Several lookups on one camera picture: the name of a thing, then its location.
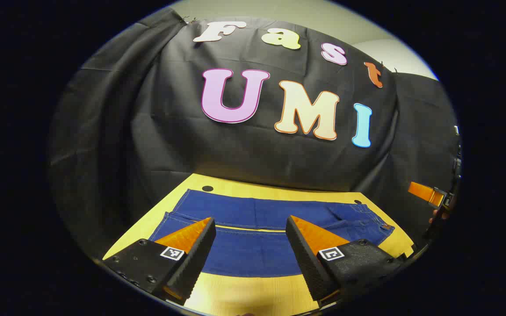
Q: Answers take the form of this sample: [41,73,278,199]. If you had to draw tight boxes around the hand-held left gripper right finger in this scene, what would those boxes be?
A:
[286,215,407,308]

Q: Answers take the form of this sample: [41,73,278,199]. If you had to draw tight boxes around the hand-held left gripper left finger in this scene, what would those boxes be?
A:
[103,216,217,306]

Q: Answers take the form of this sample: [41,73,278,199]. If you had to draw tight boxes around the blue denim jeans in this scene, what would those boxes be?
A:
[148,189,395,278]

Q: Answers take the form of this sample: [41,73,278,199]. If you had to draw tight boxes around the black backdrop cloth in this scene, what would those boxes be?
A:
[47,7,462,259]

